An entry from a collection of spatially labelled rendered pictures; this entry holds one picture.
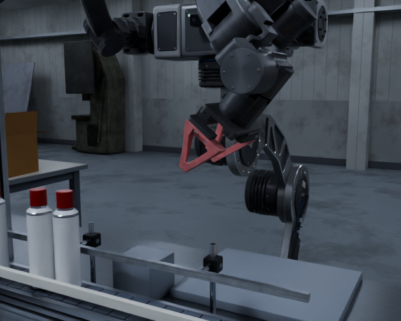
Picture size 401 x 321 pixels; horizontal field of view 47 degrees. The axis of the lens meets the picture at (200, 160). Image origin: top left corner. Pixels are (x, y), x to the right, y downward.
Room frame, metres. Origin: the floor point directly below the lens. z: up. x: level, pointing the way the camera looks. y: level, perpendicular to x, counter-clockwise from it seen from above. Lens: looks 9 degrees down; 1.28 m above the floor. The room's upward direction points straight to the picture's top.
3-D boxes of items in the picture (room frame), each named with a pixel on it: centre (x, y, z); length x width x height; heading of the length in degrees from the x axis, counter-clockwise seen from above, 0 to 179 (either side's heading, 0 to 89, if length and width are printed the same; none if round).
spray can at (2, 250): (0.98, 0.46, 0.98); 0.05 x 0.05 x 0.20
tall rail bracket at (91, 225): (0.96, 0.25, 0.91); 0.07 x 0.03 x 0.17; 152
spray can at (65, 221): (0.89, 0.27, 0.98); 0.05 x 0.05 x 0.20
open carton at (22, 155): (2.78, 1.22, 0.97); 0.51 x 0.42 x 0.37; 157
